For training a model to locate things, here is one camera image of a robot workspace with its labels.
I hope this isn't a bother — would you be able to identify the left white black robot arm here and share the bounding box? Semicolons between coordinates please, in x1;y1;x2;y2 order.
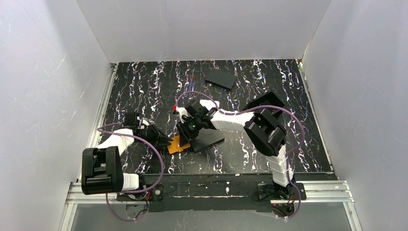
81;111;172;195

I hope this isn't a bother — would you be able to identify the left aluminium side rail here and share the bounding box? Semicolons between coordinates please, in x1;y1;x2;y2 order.
76;63;117;182

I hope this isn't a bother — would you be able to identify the blue red screwdriver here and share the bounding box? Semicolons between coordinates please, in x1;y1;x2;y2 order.
188;75;194;91

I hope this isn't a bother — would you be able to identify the flat black box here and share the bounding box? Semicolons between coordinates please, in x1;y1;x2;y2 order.
205;69;237;90

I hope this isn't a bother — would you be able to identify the black plastic box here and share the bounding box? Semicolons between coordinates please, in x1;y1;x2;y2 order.
242;91;286;119

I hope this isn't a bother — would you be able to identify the orange leather card holder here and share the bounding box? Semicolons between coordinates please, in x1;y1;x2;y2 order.
167;135;191;154

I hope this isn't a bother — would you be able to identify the aluminium front frame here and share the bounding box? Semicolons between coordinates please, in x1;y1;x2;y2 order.
60;177;362;231

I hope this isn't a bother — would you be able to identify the black network switch box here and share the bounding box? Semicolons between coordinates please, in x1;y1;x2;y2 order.
190;129;225;153

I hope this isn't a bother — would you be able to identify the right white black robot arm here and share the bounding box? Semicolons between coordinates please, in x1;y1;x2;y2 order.
173;100;293;187

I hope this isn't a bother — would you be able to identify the white rectangular box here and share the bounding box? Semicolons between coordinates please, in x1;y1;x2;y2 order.
200;100;220;110

